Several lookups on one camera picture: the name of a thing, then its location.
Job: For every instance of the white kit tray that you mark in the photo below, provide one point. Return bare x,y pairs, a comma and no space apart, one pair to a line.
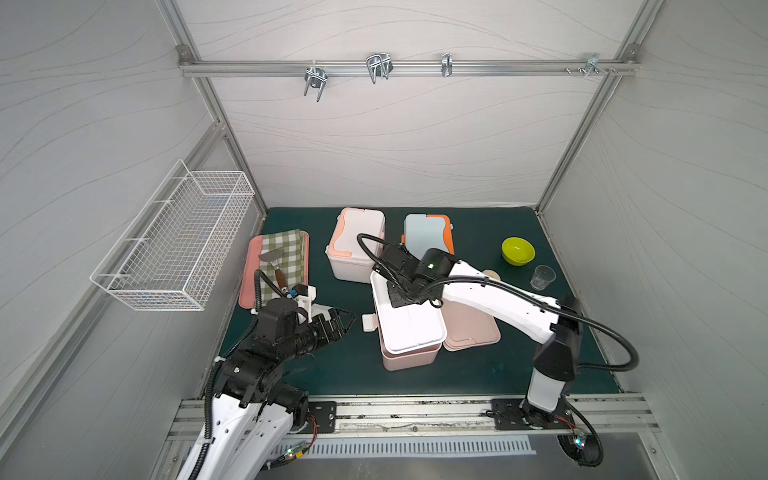
406,328

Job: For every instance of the aluminium crossbar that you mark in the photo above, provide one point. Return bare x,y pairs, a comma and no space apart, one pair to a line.
401,68

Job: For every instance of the pink first aid kit box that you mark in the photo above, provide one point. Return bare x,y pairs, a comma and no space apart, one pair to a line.
466,328

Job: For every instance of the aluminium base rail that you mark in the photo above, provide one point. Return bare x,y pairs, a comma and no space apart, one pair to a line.
360,416

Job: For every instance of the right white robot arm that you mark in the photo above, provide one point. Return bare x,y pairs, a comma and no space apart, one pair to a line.
557,328

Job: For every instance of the blue orange first aid kit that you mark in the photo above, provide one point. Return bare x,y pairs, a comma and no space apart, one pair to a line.
427,231

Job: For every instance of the white wire basket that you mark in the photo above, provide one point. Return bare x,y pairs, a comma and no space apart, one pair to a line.
169,257

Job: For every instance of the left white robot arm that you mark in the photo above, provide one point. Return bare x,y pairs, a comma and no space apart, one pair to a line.
253,420

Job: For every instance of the metal hook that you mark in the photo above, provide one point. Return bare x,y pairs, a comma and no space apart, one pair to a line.
379,65
316,79
446,65
591,67

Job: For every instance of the green checkered cloth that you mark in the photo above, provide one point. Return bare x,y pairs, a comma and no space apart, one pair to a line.
293,262

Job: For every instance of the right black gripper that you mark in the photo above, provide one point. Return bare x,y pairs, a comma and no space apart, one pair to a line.
398,288

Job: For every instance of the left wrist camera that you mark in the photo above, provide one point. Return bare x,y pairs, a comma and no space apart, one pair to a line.
305,296

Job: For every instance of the spatula with wooden handle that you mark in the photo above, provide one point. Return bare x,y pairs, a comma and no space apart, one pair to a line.
273,258

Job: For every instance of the clear plastic cup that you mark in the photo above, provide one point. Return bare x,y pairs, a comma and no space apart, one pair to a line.
543,276

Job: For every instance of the green bowl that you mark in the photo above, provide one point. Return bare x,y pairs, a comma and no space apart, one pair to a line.
517,251

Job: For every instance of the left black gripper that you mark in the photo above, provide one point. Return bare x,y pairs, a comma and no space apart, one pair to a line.
321,328

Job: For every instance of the white peach first aid kit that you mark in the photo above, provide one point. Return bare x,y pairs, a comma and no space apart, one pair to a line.
347,259

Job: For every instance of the pink tray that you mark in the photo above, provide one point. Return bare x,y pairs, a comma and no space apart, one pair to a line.
247,297

